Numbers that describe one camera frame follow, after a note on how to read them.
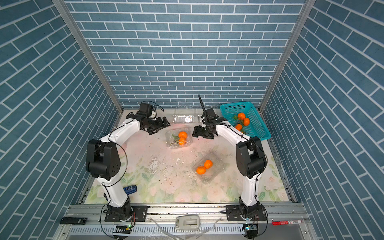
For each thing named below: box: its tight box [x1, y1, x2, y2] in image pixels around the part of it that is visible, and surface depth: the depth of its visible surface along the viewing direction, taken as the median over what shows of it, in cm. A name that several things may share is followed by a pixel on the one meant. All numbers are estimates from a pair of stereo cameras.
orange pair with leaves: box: [232, 112, 251, 126], surface depth 114 cm
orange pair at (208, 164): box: [196, 159, 214, 175], surface depth 88 cm
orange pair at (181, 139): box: [169, 131, 188, 146], surface depth 102 cm
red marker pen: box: [272, 220, 303, 226], surface depth 72 cm
